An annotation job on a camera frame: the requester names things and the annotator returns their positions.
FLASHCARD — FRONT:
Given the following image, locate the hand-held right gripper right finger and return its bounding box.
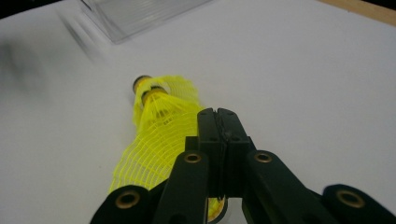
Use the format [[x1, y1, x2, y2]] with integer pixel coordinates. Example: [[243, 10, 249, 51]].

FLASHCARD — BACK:
[[218, 107, 257, 199]]

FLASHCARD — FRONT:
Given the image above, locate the yellow plastic shuttlecock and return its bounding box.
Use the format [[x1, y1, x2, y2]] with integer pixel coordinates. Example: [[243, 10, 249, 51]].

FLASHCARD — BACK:
[[132, 74, 202, 108], [107, 86, 228, 223]]

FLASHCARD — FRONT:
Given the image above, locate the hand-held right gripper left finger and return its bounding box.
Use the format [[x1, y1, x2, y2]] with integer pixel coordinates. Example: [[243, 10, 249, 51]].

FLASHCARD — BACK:
[[186, 107, 226, 199]]

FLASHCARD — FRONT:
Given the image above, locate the clear plastic container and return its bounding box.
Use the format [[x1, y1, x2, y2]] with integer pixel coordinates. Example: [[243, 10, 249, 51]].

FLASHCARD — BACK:
[[79, 0, 213, 45]]

